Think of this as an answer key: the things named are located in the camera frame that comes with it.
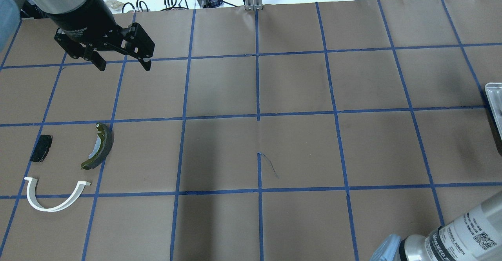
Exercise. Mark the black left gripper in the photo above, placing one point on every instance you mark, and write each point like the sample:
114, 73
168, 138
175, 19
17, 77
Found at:
84, 19

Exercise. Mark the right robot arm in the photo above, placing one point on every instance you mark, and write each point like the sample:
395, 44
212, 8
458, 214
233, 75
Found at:
473, 236

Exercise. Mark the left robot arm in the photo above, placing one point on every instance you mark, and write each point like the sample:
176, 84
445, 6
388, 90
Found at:
10, 13

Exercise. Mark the green brake shoe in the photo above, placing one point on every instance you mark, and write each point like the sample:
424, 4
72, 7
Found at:
102, 148

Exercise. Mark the black brake pad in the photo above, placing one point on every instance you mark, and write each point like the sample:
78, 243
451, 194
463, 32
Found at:
41, 148

